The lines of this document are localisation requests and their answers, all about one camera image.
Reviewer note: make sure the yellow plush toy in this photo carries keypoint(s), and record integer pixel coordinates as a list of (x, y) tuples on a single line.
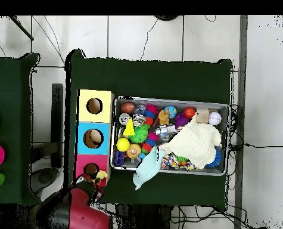
[(101, 174)]

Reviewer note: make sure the light blue waffle cloth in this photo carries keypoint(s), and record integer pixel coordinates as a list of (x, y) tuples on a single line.
[(146, 169)]

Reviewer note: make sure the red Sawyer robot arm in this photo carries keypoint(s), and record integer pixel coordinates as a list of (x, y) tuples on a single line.
[(88, 219)]

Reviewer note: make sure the wooden box with three holes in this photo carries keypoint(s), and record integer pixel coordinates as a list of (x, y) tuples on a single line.
[(105, 114)]

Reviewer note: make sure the silver mesh bin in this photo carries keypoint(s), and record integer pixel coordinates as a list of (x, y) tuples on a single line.
[(179, 102)]

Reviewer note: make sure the yellow ball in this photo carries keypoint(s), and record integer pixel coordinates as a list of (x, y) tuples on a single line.
[(123, 144)]

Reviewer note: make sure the toy hamburger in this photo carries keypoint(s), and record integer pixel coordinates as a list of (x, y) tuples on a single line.
[(134, 151)]

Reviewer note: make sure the black upright panel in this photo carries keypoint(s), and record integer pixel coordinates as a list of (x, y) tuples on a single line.
[(57, 119)]

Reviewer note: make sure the yellow cheese wedge toy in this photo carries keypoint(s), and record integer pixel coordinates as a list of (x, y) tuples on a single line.
[(129, 130)]

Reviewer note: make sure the green spiky ball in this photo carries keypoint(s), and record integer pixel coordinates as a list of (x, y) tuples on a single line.
[(138, 134)]

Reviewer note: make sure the crushed silver can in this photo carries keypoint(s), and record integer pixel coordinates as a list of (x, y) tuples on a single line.
[(139, 119)]

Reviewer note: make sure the brown toy football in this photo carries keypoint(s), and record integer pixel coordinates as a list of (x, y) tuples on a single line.
[(127, 107)]

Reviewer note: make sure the globe print ball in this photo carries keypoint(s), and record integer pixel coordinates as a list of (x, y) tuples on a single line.
[(170, 112)]

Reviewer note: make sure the dark green side tablecloth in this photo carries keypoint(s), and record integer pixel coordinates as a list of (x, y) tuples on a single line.
[(10, 95)]

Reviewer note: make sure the cream waffle cloth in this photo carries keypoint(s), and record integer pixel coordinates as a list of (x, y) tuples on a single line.
[(196, 143)]

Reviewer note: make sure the white baseball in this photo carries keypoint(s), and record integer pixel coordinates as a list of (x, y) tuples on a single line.
[(215, 118)]

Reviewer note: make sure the black tripod leg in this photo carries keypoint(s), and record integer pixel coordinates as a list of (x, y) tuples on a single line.
[(22, 28)]

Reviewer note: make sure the black round base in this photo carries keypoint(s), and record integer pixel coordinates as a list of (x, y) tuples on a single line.
[(166, 17)]

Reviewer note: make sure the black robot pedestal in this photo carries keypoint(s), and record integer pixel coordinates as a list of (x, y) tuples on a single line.
[(141, 217)]

